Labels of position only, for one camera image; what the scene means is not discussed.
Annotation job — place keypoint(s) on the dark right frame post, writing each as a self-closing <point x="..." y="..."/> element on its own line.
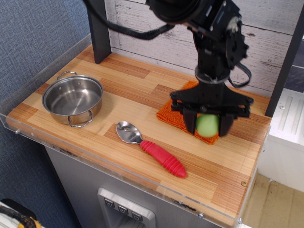
<point x="287" y="64"/>

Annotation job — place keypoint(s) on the green toy vegetable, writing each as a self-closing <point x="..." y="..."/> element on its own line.
<point x="207" y="125"/>

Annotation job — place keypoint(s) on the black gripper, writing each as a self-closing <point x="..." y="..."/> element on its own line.
<point x="200" y="98"/>

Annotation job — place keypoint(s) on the white ribbed appliance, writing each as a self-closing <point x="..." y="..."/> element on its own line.
<point x="282" y="155"/>

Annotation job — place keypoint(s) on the grey cabinet with dispenser panel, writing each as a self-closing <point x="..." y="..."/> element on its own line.
<point x="101" y="199"/>

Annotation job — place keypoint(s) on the yellow black object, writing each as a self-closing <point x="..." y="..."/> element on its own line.
<point x="10" y="218"/>

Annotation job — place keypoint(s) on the small steel pot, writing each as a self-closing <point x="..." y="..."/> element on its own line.
<point x="73" y="99"/>

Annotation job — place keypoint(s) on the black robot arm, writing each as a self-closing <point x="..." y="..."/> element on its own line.
<point x="220" y="44"/>

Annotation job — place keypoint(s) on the clear acrylic table guard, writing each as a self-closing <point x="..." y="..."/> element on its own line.
<point x="135" y="91"/>

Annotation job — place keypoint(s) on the orange knitted cloth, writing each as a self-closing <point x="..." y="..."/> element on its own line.
<point x="174" y="118"/>

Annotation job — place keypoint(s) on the dark left frame post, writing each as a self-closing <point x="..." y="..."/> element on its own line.
<point x="99" y="32"/>

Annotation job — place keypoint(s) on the dark frame post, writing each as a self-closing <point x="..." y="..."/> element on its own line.
<point x="287" y="64"/>
<point x="99" y="32"/>

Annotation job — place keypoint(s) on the spoon with red handle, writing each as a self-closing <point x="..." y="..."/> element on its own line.
<point x="130" y="134"/>

